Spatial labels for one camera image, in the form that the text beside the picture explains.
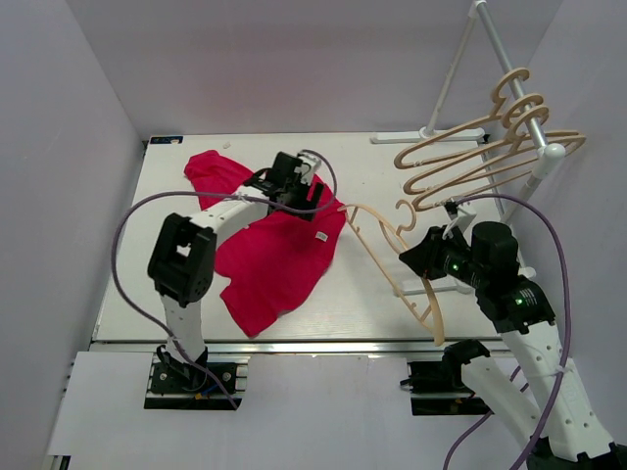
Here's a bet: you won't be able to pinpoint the aluminium table rail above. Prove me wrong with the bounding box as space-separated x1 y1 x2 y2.
87 335 555 357

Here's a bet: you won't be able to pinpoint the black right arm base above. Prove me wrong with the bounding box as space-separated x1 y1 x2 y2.
400 339 491 416

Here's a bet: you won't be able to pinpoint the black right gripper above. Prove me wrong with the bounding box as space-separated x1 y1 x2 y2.
398 223 486 288

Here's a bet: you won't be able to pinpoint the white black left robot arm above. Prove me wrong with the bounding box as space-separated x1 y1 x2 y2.
148 149 329 391

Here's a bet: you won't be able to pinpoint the red t shirt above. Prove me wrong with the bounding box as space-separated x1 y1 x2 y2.
183 149 348 339

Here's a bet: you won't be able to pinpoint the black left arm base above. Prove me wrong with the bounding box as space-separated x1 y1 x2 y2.
143 346 248 411

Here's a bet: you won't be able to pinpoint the white clothes rack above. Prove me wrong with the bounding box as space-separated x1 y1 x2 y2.
371 1 586 212

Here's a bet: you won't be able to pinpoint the blue label sticker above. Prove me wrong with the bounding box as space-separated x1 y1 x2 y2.
149 135 183 145

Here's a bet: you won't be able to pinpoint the beige hanger middle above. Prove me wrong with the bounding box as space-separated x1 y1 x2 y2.
403 92 587 196

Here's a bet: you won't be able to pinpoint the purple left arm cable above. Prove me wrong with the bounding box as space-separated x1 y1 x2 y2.
111 149 339 410

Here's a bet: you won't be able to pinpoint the beige hanger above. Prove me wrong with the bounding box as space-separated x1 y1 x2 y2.
403 92 587 196
339 199 445 347
411 117 586 212
394 67 532 170

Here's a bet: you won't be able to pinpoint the beige hanger rear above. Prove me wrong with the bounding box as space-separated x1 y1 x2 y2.
394 67 532 170

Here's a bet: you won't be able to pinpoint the beige hanger front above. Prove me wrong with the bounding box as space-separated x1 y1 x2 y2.
339 199 445 347

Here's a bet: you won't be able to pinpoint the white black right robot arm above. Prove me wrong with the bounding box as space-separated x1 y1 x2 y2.
399 200 626 469

